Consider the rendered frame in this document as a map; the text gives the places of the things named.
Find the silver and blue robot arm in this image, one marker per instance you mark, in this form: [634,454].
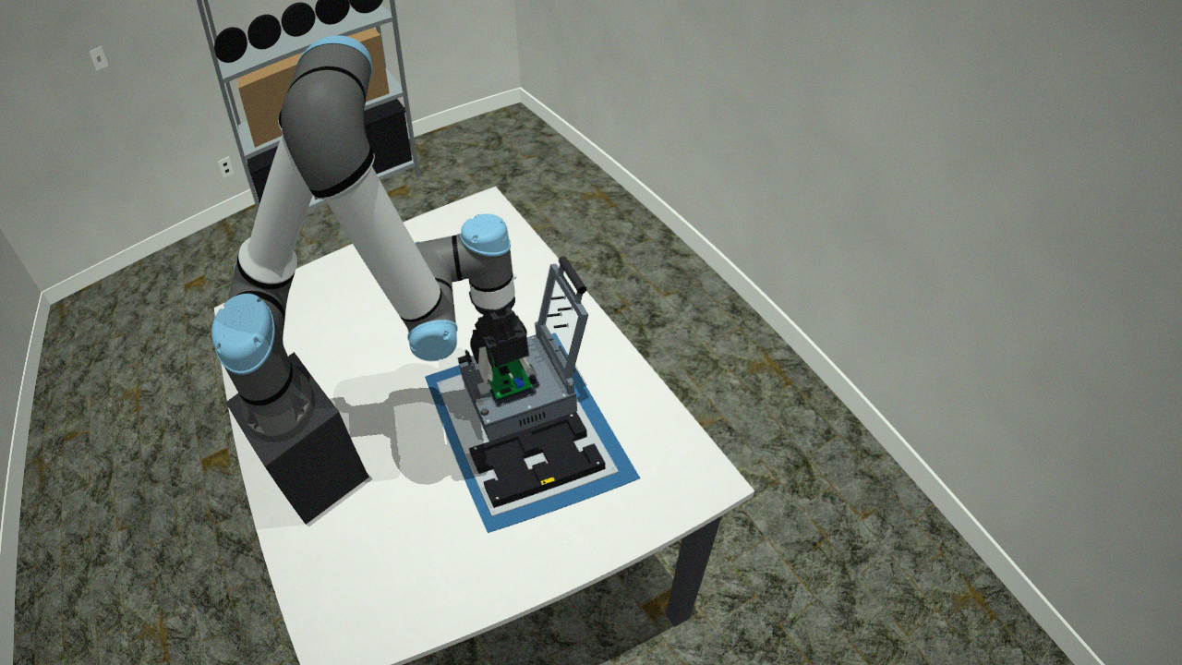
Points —
[323,151]

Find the green circuit board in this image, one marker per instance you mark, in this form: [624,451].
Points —
[508,379]

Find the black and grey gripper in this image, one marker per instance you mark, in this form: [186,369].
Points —
[507,345]

